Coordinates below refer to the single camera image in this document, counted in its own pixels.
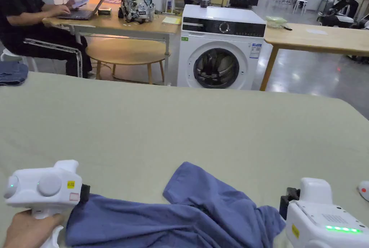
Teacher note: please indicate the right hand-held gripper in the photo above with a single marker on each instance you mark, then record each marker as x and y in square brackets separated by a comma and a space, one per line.
[317, 225]

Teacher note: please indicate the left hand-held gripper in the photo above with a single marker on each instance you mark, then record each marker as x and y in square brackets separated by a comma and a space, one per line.
[43, 186]

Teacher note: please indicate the blue shirt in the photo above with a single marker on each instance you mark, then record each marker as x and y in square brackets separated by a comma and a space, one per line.
[161, 225]

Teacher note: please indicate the person's left hand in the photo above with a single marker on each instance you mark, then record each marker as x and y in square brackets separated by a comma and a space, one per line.
[24, 230]

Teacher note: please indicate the white device with red mark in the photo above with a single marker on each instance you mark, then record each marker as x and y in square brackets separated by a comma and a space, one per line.
[364, 191]

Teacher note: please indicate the folded dark blue jeans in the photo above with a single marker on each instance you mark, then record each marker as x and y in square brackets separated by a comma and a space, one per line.
[11, 73]

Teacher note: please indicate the bed with beige sheet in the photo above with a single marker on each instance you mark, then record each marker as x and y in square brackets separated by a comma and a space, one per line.
[173, 127]

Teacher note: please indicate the wooden desk with laptop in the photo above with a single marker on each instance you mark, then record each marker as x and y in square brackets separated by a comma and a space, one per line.
[129, 26]

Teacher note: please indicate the white washing machine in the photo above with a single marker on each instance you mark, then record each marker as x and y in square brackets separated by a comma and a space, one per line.
[219, 52]

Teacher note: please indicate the white and black robot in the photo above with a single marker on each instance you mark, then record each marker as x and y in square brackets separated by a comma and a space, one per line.
[343, 9]

